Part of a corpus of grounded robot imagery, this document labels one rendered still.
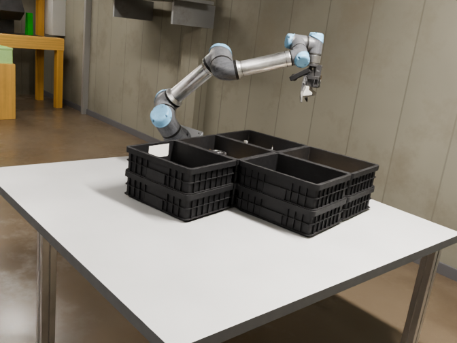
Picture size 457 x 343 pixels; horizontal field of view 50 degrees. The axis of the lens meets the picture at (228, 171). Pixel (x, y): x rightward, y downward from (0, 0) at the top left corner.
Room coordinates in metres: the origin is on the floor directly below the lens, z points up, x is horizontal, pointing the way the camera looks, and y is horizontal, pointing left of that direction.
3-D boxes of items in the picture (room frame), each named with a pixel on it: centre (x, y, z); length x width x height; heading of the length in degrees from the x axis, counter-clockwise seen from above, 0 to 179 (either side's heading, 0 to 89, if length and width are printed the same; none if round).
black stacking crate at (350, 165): (2.31, -0.47, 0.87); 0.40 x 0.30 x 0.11; 52
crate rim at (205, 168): (2.08, 0.21, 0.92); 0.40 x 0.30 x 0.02; 52
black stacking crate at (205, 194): (2.08, 0.21, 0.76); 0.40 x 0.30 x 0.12; 52
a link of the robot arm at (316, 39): (2.61, -0.36, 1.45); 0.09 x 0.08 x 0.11; 101
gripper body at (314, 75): (2.60, -0.37, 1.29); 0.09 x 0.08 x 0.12; 71
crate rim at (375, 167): (2.31, -0.47, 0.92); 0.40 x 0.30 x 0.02; 52
